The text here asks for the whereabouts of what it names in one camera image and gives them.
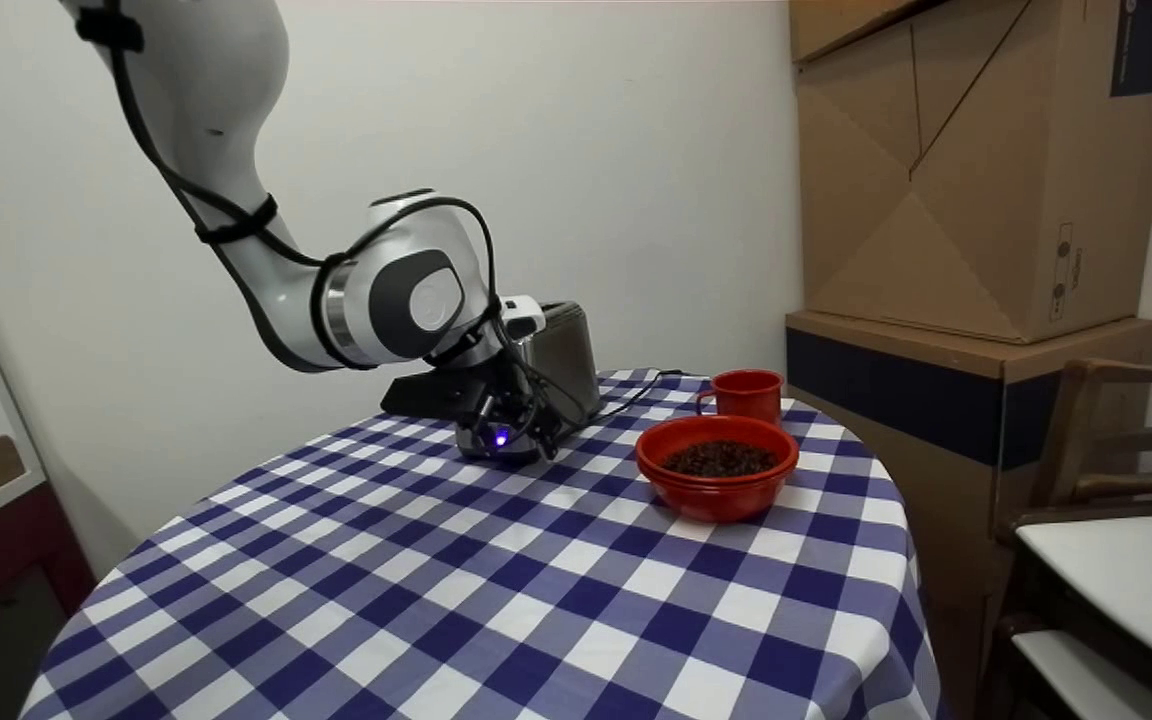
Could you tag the white wooden chair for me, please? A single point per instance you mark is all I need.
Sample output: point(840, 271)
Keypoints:
point(1073, 632)

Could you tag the lower cardboard box blue stripe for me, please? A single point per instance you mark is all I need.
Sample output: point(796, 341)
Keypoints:
point(961, 431)

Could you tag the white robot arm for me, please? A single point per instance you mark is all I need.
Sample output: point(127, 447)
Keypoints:
point(416, 288)

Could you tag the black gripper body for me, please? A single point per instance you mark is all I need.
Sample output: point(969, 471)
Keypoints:
point(511, 410)

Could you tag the red cup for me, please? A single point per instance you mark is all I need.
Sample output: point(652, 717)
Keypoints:
point(749, 394)

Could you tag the red bowl with beans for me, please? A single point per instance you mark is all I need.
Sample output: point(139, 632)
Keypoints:
point(717, 471)

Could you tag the large cardboard box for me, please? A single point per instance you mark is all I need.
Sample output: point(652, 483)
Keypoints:
point(973, 167)

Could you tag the blue white checkered tablecloth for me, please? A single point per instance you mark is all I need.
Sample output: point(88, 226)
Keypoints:
point(380, 578)

